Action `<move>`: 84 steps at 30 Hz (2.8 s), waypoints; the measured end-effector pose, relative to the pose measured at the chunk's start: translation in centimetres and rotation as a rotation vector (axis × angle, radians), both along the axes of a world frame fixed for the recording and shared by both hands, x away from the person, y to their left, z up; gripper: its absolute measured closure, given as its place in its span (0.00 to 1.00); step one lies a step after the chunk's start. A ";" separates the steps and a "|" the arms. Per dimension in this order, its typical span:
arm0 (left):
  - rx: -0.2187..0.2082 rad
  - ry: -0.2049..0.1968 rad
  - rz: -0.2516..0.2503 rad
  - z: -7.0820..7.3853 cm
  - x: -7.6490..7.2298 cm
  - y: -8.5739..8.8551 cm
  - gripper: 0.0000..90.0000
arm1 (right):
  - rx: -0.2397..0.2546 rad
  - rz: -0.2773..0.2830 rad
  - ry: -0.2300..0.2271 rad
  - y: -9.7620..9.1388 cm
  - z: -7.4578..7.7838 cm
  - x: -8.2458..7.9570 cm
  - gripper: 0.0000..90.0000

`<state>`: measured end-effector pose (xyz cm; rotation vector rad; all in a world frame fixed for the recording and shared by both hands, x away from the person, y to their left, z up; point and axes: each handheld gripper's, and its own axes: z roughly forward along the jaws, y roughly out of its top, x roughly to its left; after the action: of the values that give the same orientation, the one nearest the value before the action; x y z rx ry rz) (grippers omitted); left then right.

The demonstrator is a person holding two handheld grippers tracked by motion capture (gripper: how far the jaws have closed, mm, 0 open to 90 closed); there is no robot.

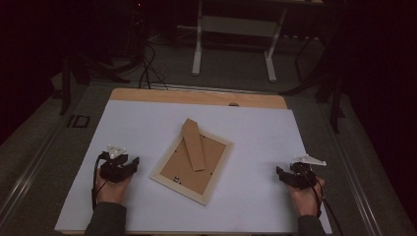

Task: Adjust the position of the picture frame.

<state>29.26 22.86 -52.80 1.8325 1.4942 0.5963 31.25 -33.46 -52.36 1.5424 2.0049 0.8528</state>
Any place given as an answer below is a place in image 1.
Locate white desk frame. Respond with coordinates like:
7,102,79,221
191,0,289,83

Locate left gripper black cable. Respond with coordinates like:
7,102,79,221
90,152,110,210

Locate metal floor rail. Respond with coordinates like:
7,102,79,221
317,99,387,236
0,122,68,227

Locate person's left hand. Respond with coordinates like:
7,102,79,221
94,173,134,206

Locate black metal stand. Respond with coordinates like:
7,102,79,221
279,30,349,134
58,48,132,116

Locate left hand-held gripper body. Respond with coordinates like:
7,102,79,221
97,144,133,184

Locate white table sheet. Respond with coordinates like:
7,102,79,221
54,99,332,234

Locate black floor cables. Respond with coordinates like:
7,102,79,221
137,40,170,90

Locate wooden photo frame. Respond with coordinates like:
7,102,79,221
149,117,235,207

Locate person's right hand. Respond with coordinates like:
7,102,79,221
286,177,326,217

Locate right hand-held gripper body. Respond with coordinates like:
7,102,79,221
289,154,328,191

